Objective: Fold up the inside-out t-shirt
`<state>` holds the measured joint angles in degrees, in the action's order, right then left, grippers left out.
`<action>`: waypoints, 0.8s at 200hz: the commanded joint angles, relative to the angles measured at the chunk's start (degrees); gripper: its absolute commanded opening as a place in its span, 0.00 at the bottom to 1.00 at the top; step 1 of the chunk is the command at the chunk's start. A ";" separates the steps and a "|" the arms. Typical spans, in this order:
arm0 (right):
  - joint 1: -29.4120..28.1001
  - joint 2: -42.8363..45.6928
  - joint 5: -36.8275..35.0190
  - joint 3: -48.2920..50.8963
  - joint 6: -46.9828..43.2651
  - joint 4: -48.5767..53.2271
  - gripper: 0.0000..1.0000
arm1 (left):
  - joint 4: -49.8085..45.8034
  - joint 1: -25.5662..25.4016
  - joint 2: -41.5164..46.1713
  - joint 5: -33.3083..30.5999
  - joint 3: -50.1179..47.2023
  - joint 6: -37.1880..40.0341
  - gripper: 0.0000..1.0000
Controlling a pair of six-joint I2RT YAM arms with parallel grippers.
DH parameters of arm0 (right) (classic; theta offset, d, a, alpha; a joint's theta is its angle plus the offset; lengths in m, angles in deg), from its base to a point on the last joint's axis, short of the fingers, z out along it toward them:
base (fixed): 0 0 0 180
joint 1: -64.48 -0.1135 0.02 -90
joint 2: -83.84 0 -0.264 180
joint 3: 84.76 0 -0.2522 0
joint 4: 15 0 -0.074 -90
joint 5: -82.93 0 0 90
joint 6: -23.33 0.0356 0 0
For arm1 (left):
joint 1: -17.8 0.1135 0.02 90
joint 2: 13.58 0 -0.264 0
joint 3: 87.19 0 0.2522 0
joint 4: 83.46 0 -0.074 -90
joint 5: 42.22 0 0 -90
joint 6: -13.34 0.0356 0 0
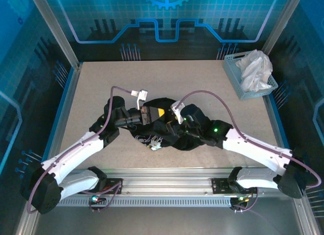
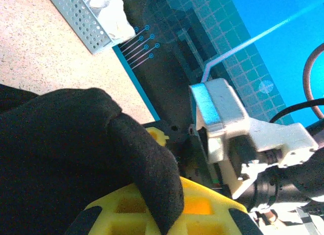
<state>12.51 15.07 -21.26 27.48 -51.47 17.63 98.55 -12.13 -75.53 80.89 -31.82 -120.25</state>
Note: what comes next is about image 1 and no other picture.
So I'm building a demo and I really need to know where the aluminium frame post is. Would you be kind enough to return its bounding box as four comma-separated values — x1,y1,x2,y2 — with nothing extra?
27,0,83,70
254,0,304,70

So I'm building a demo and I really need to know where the aluminium mounting rail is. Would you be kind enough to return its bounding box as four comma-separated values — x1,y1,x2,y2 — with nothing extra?
34,168,302,195

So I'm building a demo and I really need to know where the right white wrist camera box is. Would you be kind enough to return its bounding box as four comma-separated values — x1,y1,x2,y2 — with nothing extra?
170,100,185,125

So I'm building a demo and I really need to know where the white crumpled t-shirt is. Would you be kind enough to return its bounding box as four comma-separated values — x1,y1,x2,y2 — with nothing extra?
234,49,274,93

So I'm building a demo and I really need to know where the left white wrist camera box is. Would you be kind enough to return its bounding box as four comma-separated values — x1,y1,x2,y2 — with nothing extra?
131,89,150,110

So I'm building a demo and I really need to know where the aluminium table side rail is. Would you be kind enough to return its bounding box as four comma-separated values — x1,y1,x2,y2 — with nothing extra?
254,62,297,176
42,64,83,176

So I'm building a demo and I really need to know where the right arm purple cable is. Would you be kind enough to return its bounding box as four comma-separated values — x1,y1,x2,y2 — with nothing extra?
177,90,322,214

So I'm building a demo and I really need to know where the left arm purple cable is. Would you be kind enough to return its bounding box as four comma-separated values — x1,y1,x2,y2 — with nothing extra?
27,86,135,214

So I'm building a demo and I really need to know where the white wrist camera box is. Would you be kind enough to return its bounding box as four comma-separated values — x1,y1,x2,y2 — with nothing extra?
170,100,185,125
131,89,150,110

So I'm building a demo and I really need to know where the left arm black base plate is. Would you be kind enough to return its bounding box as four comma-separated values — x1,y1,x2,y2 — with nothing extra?
101,178,124,195

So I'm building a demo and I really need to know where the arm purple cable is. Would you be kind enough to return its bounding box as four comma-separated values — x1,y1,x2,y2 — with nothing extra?
177,90,322,214
27,86,135,214

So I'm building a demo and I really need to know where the brushed metal shelf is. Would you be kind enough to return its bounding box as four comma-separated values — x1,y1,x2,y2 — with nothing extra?
15,189,319,235

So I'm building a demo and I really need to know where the slotted grey cable duct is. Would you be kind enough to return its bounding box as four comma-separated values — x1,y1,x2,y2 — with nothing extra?
57,197,232,208

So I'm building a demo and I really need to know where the light blue plastic basket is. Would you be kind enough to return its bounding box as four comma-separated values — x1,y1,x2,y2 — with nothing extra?
222,52,279,101

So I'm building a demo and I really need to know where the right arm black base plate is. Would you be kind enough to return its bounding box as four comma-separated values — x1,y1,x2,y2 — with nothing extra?
211,177,259,195

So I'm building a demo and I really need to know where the small LED controller board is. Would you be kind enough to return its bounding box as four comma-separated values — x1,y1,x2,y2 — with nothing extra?
89,193,106,207
230,195,250,207

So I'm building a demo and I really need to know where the black t-shirt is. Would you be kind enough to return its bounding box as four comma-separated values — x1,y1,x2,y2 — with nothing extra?
128,97,218,151

